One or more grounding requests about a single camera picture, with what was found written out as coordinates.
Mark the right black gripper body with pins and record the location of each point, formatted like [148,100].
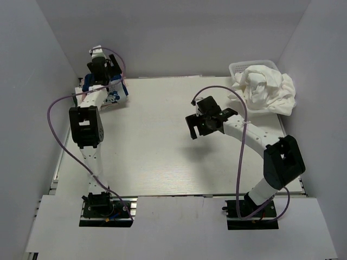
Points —
[206,118]

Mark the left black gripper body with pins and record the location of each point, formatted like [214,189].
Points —
[112,70]

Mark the blue t-shirt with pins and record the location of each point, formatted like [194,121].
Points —
[117,91]

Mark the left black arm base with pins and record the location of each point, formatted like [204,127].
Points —
[110,214]

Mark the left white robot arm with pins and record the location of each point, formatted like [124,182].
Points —
[88,134]

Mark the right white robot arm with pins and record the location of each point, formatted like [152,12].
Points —
[282,159]

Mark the crumpled white t-shirts pile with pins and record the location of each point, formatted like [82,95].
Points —
[265,90]

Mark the folded pink t-shirt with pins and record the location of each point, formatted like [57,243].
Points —
[92,90]

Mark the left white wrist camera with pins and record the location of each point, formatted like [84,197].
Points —
[96,52]

